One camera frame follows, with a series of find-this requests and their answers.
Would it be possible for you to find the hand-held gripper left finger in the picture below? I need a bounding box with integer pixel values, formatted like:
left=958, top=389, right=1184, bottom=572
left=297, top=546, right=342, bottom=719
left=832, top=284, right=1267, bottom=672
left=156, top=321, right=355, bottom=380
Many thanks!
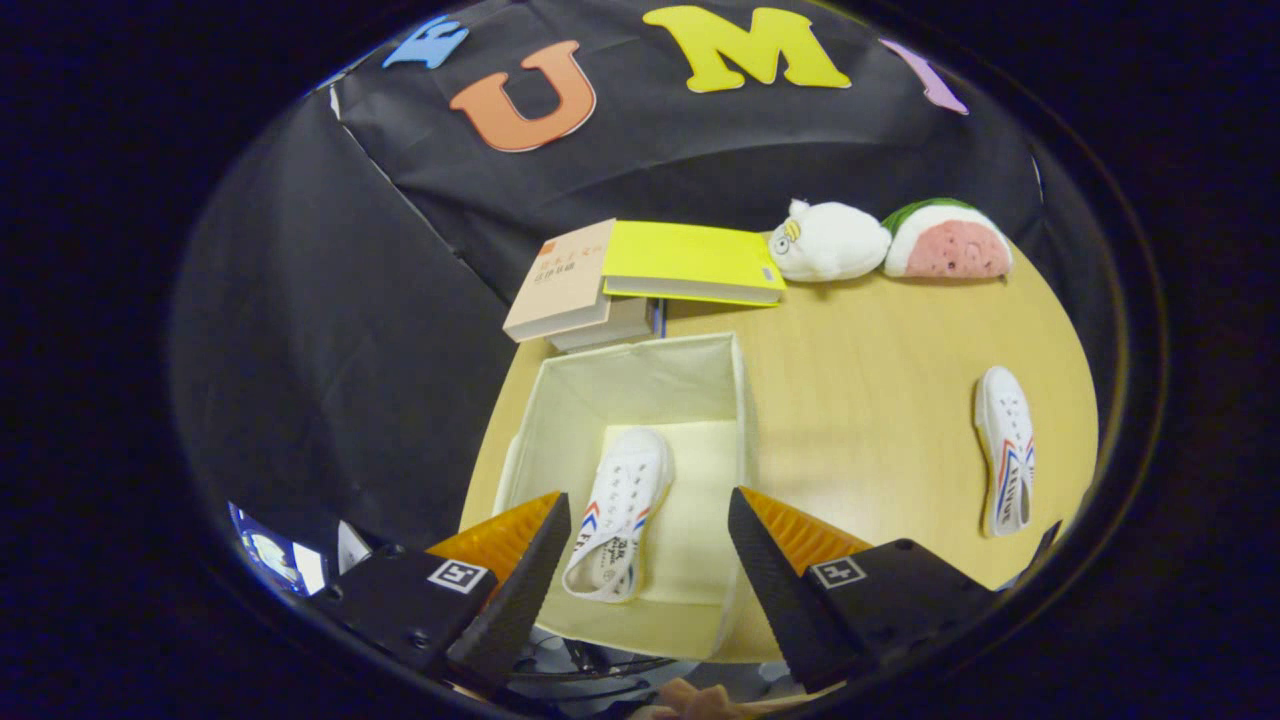
left=318, top=491, right=572, bottom=701

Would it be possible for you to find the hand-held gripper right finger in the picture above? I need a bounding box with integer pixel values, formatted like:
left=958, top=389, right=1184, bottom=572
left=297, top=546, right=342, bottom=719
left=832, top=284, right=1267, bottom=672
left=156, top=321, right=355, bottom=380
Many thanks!
left=727, top=487, right=1001, bottom=693

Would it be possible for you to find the white canvas shoe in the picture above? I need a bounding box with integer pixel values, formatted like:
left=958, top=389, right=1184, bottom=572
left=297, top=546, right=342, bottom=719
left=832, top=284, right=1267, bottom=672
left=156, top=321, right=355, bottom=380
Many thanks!
left=562, top=426, right=674, bottom=604
left=974, top=365, right=1037, bottom=539

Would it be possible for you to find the beige fabric storage box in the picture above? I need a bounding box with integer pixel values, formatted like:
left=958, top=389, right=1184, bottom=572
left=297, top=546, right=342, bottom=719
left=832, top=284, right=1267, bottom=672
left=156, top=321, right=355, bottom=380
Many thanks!
left=492, top=332, right=761, bottom=663

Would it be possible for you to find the white paper sheet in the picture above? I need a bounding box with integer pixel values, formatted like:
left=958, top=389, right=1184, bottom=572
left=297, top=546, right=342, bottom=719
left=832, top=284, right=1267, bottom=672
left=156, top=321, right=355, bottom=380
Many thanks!
left=337, top=519, right=374, bottom=577

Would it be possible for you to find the grey book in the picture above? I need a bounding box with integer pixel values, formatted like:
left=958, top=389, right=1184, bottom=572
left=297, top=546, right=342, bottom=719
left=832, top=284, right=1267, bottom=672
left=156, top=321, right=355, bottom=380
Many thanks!
left=548, top=296, right=656, bottom=353

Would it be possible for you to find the black backdrop cloth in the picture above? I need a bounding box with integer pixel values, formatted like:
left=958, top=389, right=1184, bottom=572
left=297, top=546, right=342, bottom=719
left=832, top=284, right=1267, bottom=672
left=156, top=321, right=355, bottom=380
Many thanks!
left=170, top=0, right=1111, bottom=561

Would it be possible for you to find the yellow book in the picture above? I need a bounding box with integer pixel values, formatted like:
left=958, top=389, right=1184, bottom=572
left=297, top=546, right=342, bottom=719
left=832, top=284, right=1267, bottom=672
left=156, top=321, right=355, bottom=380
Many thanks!
left=601, top=220, right=788, bottom=308

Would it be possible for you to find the white plush toy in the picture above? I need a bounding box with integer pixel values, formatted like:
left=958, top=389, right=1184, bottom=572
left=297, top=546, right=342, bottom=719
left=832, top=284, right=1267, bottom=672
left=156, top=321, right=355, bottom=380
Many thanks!
left=768, top=198, right=893, bottom=283

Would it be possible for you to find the watermelon plush toy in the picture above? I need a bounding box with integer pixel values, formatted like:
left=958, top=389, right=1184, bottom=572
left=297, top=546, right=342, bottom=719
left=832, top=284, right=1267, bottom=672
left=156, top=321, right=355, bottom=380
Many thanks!
left=881, top=197, right=1014, bottom=280

